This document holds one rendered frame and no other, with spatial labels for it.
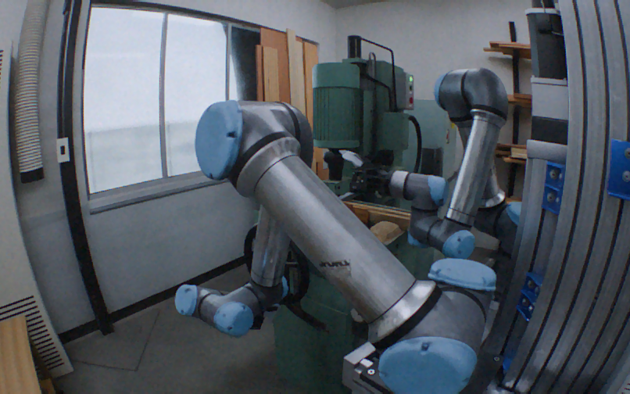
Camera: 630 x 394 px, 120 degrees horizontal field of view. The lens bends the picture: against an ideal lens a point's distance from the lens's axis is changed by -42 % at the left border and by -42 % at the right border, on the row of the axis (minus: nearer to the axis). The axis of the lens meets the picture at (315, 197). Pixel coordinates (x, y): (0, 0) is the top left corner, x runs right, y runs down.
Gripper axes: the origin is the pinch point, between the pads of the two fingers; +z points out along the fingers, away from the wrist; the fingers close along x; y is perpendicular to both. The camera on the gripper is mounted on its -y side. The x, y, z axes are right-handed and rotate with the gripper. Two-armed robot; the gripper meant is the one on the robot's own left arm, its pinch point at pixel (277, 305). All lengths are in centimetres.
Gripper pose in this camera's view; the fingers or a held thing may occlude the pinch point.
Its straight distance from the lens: 99.0
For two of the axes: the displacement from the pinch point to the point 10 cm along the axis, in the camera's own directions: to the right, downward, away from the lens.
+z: 5.3, 3.3, 7.8
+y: -3.2, 9.3, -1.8
